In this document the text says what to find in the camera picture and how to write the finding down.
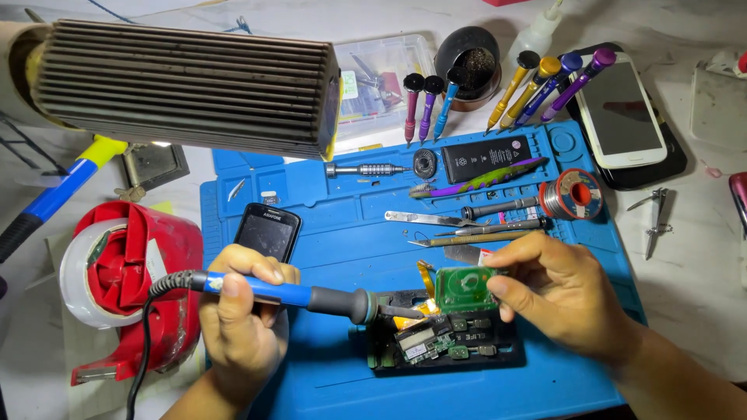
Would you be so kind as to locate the gold precision screwdriver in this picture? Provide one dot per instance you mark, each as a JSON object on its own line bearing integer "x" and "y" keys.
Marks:
{"x": 531, "y": 90}
{"x": 513, "y": 87}

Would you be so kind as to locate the long purple precision screwdriver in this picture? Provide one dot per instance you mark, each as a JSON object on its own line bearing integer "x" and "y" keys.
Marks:
{"x": 578, "y": 84}

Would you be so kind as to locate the small green circuit board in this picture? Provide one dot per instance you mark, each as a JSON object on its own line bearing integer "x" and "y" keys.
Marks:
{"x": 423, "y": 344}

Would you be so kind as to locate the white red capped tube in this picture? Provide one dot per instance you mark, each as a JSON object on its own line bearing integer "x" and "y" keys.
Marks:
{"x": 729, "y": 61}

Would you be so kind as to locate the small black phone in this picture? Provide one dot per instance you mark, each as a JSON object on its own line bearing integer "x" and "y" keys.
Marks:
{"x": 267, "y": 232}

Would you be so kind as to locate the black circuit board holder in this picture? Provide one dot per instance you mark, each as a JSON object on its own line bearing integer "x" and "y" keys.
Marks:
{"x": 484, "y": 350}

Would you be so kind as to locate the silver pen-shaped tool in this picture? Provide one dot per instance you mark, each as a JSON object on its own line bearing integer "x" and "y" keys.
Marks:
{"x": 502, "y": 227}

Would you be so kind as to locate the silver nail clipper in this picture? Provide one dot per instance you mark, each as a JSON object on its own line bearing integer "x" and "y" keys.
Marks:
{"x": 658, "y": 216}

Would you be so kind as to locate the large black smartphone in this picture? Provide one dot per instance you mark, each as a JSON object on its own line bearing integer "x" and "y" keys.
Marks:
{"x": 671, "y": 166}

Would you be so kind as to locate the dark blue precision screwdriver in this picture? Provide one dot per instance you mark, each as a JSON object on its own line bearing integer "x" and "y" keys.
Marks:
{"x": 548, "y": 87}

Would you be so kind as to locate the clear plastic parts box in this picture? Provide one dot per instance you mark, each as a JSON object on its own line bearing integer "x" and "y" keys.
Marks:
{"x": 379, "y": 93}

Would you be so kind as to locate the short purple precision screwdriver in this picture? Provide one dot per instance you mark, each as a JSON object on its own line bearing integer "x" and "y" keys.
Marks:
{"x": 429, "y": 108}

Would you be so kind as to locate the person's left hand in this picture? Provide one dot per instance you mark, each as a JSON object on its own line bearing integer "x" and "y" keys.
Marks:
{"x": 233, "y": 344}

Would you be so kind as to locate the red tape dispenser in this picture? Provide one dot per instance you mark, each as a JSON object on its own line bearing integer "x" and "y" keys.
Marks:
{"x": 157, "y": 251}

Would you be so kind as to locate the white smartphone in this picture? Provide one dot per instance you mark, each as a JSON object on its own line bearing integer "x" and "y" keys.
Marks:
{"x": 621, "y": 114}

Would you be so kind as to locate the green round-marked circuit board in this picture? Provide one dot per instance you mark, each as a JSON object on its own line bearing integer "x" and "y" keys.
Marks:
{"x": 464, "y": 289}

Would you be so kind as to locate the black grip metal tool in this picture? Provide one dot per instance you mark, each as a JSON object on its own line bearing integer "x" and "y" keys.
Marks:
{"x": 496, "y": 207}

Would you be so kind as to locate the small memory card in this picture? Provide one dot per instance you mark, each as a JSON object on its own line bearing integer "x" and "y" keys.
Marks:
{"x": 270, "y": 198}

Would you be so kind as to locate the red edged device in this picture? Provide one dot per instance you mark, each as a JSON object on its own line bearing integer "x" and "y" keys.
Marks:
{"x": 740, "y": 198}

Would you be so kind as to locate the blue silicone repair mat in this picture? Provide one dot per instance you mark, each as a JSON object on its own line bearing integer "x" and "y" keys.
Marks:
{"x": 350, "y": 245}

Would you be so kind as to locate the purple green toothbrush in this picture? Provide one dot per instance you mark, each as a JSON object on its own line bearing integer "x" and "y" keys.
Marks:
{"x": 478, "y": 182}

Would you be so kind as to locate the black tip cleaner pot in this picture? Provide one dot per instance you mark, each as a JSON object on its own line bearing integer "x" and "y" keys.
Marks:
{"x": 467, "y": 64}

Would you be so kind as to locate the silver flat tweezers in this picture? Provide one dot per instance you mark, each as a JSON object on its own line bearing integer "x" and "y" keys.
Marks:
{"x": 426, "y": 219}

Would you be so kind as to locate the red flat object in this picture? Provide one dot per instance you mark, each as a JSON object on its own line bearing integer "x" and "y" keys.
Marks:
{"x": 502, "y": 2}

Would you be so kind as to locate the clear glass screen panel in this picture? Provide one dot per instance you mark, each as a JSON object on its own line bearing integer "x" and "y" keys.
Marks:
{"x": 718, "y": 111}

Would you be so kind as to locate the clear tape roll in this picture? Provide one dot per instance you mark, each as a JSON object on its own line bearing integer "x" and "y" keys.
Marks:
{"x": 73, "y": 280}

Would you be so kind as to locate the brass coloured tweezers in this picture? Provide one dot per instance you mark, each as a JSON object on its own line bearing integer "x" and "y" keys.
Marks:
{"x": 472, "y": 238}

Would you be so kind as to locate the black phone battery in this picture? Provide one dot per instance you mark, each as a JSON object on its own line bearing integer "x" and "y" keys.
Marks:
{"x": 484, "y": 157}

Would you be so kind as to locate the clear squeeze bottle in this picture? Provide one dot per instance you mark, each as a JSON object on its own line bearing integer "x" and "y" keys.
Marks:
{"x": 534, "y": 38}

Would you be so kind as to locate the metal scraper blade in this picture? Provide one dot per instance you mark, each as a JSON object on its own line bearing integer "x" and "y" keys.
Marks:
{"x": 461, "y": 254}

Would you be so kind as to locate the pink precision screwdriver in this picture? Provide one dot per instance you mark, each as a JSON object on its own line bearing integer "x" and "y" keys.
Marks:
{"x": 411, "y": 111}

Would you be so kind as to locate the light blue precision screwdriver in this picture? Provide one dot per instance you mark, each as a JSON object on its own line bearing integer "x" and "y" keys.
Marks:
{"x": 448, "y": 102}

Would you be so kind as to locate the person's right hand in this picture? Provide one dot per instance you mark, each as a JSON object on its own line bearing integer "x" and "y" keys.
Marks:
{"x": 572, "y": 297}

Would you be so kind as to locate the ribbed grey lamp head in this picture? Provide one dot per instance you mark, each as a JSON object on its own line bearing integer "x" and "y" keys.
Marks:
{"x": 187, "y": 84}

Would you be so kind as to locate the orange flex ribbon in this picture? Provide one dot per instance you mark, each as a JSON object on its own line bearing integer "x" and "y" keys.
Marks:
{"x": 426, "y": 280}

